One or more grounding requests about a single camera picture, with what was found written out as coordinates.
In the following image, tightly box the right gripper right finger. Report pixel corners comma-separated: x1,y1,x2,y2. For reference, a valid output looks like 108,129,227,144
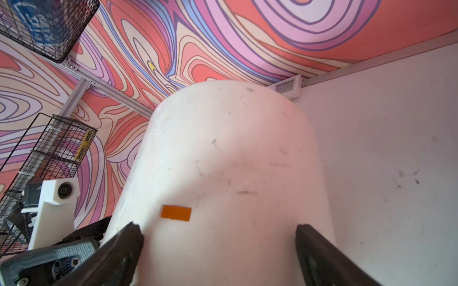
295,224,380,286

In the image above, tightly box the black wire basket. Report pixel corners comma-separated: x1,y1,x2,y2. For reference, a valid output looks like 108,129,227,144
1,0,100,63
1,113,97,256

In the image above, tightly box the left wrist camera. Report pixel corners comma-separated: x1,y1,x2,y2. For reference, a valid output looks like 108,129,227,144
21,177,81,250

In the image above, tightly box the black wire basket back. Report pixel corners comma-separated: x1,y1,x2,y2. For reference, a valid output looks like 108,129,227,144
1,0,100,63

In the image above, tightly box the black wire basket left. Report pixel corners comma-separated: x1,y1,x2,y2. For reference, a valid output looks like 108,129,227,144
1,113,97,256

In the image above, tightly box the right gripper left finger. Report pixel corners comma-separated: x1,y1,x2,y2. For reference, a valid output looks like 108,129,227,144
56,222,144,286

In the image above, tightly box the white round drawer cabinet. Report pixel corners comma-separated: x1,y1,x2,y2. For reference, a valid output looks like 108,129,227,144
106,81,336,286

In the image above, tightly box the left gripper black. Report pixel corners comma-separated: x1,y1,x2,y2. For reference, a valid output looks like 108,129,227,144
1,216,112,286

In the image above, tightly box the small white display device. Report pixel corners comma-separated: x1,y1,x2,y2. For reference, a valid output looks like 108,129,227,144
267,75,302,100

